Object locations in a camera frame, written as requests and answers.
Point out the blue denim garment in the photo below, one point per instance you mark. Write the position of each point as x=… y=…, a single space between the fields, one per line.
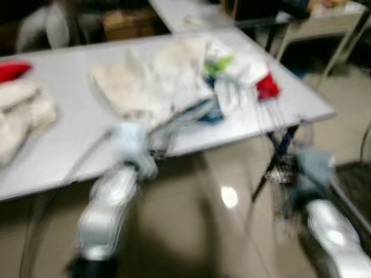
x=210 y=113

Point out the dark brown floor mat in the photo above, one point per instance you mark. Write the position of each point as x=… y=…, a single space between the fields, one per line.
x=355 y=191

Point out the beige desk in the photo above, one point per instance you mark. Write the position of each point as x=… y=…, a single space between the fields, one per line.
x=324 y=24

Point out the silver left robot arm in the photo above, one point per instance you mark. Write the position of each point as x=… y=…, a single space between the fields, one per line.
x=107 y=214

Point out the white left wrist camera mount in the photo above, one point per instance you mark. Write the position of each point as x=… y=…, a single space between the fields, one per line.
x=130 y=145

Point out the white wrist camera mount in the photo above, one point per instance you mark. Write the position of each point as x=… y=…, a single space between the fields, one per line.
x=316 y=168
x=130 y=145

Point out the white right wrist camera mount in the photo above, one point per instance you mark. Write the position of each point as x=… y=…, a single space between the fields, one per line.
x=316 y=168

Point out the white jeans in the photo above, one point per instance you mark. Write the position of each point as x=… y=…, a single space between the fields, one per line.
x=20 y=110

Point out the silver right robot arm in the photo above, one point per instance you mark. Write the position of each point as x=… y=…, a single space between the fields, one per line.
x=333 y=231

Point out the red jacket white striped trim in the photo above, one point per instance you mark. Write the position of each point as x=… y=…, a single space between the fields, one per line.
x=11 y=70

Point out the small red cloth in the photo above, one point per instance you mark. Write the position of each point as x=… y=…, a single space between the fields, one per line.
x=268 y=87

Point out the brown cardboard box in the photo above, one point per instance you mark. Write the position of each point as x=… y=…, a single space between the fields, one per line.
x=130 y=24

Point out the white and green garment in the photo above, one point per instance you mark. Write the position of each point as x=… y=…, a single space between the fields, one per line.
x=243 y=66

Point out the beige trousers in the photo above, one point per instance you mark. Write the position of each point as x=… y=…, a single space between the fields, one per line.
x=145 y=81

